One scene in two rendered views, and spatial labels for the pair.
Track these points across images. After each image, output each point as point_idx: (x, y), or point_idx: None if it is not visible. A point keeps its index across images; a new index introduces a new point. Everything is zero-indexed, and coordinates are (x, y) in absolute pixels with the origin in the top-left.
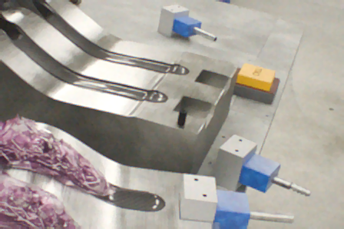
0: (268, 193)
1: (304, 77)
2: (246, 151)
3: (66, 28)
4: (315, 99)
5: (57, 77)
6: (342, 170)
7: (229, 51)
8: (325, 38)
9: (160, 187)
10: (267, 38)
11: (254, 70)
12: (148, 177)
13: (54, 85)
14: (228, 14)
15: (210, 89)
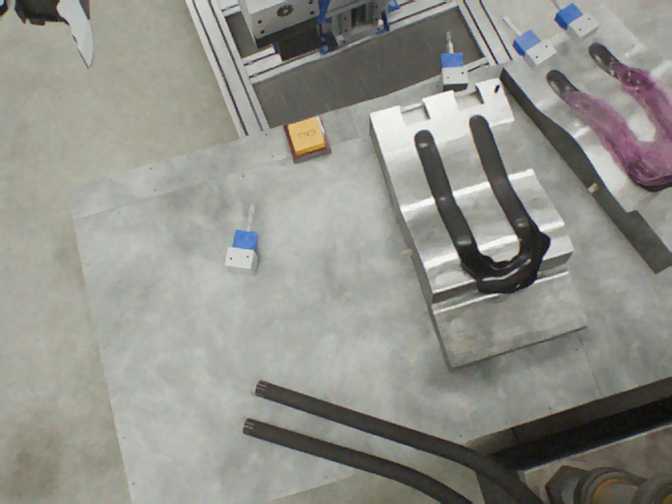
0: (14, 318)
1: None
2: (457, 68)
3: (452, 228)
4: None
5: (510, 185)
6: None
7: (237, 200)
8: None
9: (538, 81)
10: (163, 193)
11: (305, 137)
12: (535, 91)
13: (520, 179)
14: (125, 260)
15: (433, 105)
